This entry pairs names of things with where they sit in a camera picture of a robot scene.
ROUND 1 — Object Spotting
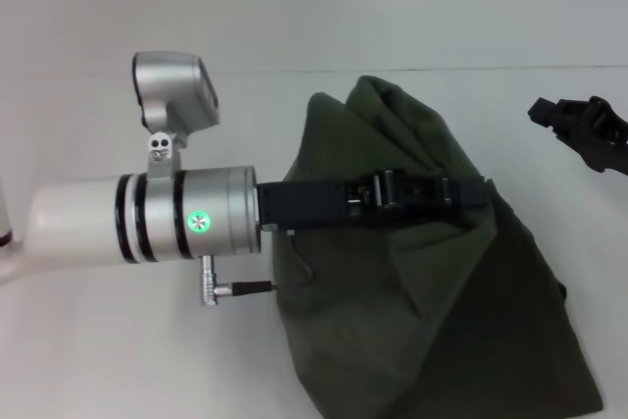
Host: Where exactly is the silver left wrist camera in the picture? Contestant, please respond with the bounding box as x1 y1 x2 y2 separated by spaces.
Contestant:
130 49 222 180

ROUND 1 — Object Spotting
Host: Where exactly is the silver flange clamp knob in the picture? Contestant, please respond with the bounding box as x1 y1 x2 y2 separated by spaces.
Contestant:
197 254 233 308

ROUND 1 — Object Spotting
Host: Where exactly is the dark green FREE t-shirt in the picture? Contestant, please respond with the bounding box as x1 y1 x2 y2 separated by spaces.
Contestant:
272 75 604 419

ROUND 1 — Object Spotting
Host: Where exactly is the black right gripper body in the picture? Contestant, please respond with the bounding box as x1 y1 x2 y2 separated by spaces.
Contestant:
586 94 628 176

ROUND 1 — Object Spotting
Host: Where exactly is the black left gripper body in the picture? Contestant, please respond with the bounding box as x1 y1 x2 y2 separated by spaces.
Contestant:
255 179 352 235

